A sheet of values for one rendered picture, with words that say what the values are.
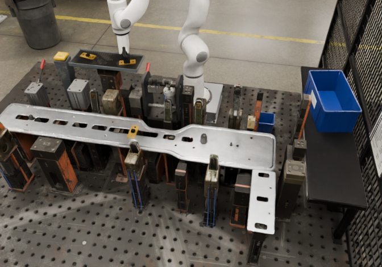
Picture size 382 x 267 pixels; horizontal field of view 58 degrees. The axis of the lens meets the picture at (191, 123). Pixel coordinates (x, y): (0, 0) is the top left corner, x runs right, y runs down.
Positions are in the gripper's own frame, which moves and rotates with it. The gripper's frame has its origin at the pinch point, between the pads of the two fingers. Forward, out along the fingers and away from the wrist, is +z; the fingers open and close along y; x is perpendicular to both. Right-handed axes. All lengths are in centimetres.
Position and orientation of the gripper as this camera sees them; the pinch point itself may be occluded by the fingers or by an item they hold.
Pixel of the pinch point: (126, 58)
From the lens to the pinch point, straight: 181.6
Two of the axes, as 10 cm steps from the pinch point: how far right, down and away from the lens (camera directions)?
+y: 1.1, 6.9, -7.1
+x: 9.9, -0.9, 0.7
